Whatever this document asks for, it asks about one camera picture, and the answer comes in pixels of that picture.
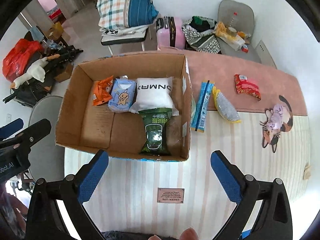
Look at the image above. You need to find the lilac towel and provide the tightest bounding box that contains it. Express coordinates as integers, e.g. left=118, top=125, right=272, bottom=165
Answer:
left=266, top=104, right=286, bottom=130

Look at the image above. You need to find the blue long sachet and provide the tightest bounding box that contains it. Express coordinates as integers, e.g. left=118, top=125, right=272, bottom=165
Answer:
left=191, top=80, right=214, bottom=132

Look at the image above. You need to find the silver yellow sponge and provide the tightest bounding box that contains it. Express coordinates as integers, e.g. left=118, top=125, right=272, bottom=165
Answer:
left=212, top=86, right=241, bottom=123

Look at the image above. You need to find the red snack pack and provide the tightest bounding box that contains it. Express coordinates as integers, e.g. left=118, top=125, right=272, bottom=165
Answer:
left=234, top=74, right=261, bottom=101

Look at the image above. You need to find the green wet wipes pack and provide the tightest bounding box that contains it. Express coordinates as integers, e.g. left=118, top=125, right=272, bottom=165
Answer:
left=139, top=108, right=172, bottom=156

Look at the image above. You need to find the person's hand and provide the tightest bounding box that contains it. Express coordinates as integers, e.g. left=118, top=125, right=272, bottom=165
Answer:
left=148, top=228, right=199, bottom=240

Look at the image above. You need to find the white goose plush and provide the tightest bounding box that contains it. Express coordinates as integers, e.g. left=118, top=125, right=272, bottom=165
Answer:
left=10, top=54, right=60, bottom=89

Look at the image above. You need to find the red plastic bag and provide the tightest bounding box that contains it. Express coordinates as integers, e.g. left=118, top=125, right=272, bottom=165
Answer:
left=2, top=38, right=44, bottom=82

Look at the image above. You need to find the cardboard box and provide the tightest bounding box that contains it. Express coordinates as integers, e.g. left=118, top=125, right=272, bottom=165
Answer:
left=55, top=51, right=193, bottom=161

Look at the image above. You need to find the orange snack bag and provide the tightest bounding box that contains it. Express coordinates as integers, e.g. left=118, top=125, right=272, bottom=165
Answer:
left=93, top=75, right=113, bottom=106

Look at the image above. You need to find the blue tissue pack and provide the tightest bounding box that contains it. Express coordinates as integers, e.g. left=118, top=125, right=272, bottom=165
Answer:
left=108, top=75, right=136, bottom=113

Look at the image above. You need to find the white pillow pack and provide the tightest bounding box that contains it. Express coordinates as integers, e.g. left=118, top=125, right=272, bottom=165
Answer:
left=129, top=77, right=179, bottom=116

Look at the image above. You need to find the plaid blue pillow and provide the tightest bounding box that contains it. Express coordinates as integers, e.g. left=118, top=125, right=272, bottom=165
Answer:
left=97, top=0, right=158, bottom=30

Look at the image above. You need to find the pink suitcase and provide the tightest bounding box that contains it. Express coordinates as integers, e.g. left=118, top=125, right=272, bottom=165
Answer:
left=156, top=16, right=185, bottom=49

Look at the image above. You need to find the patterned tote bag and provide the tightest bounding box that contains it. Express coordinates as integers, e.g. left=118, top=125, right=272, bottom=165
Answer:
left=182, top=16, right=221, bottom=54

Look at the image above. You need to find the grey chair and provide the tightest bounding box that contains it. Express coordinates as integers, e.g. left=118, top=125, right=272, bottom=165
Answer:
left=217, top=0, right=261, bottom=63

